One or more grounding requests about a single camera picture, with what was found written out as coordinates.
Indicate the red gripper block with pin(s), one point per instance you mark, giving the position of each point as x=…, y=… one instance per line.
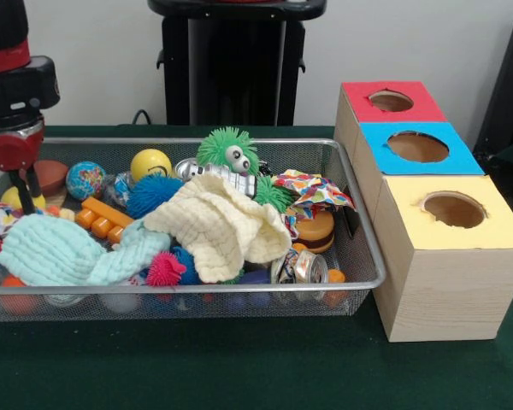
x=9, y=151

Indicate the orange plastic grid tray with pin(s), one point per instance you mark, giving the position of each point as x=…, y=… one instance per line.
x=104, y=218

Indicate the green fuzzy toy with eyes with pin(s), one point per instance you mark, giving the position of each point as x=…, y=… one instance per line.
x=216, y=143

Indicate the cream waffle cloth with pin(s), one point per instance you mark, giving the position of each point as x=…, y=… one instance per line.
x=222, y=222

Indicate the silver toy robot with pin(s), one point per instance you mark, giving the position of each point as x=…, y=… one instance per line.
x=239, y=181

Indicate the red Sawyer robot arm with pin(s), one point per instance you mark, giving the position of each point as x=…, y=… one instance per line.
x=13, y=85

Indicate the wooden box with three holes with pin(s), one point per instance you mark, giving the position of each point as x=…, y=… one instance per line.
x=453, y=290

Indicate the yellow ball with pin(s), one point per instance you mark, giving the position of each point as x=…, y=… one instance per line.
x=9, y=197
x=147, y=162

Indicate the blue globe print ball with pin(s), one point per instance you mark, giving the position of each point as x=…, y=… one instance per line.
x=85, y=181

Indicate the mint green cloth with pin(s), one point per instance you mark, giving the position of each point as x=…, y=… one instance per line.
x=51, y=252

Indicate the blue spiky ball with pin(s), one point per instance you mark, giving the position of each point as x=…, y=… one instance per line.
x=154, y=194

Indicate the black chair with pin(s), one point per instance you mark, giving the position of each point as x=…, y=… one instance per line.
x=508, y=85

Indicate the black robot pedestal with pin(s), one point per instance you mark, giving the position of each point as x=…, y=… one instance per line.
x=222, y=64

